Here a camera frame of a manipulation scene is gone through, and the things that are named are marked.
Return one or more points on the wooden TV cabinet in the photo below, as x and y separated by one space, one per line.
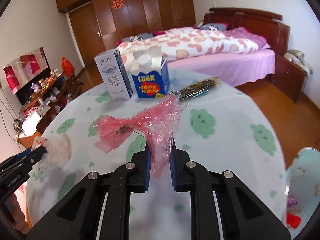
44 106

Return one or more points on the blue Look milk carton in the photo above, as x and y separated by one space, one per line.
150 73

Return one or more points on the red double happiness decoration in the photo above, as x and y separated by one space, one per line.
117 4

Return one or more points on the wooden nightstand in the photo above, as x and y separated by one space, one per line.
288 77

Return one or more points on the person's left hand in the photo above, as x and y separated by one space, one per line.
20 223

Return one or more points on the clear plastic bag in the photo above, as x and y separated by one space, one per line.
58 153

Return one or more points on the white tall milk carton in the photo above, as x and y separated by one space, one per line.
114 75

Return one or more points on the bed with heart duvet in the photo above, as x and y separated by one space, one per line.
237 56

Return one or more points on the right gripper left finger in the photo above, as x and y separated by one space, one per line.
98 206

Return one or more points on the purple candy wrapper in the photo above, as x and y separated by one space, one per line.
291 202

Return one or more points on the wooden door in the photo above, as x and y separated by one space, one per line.
87 33

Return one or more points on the dark snack wrapper packet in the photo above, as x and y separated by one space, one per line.
197 89

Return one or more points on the brown wooden headboard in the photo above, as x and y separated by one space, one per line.
264 23

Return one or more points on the clothes on nightstand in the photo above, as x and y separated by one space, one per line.
297 57

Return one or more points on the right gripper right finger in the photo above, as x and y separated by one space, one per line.
222 205

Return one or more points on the brown wooden wardrobe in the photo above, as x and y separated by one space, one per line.
135 17

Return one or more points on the red gift bag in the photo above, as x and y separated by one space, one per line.
67 67

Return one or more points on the red foam fruit net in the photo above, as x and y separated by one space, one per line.
292 220

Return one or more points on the television with red cloth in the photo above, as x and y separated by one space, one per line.
24 71

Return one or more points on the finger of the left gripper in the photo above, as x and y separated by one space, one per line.
27 156

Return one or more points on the pink cellophane wrapper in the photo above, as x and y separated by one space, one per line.
157 124

